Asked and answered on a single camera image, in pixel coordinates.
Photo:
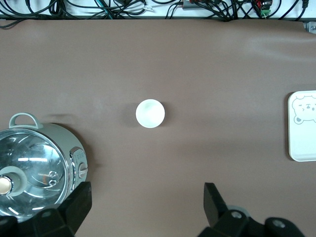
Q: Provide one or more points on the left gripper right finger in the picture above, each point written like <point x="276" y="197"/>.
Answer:
<point x="214" y="207"/>

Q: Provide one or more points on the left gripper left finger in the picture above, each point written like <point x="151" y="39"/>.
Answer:
<point x="76" y="202"/>

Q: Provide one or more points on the white IKEA cup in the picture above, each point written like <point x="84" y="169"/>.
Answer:
<point x="150" y="113"/>

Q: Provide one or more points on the grey electric cooking pot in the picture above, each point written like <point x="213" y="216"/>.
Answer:
<point x="71" y="143"/>

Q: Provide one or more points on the glass pot lid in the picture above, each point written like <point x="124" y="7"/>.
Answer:
<point x="37" y="158"/>

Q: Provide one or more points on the cream bear print tray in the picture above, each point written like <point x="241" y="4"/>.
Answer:
<point x="303" y="143"/>

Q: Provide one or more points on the brown table mat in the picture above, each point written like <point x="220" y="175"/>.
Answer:
<point x="197" y="74"/>

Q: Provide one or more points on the green terminal connector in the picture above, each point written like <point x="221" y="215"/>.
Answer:
<point x="265" y="11"/>

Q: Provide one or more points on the metal corner bracket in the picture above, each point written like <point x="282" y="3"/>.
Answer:
<point x="311" y="26"/>

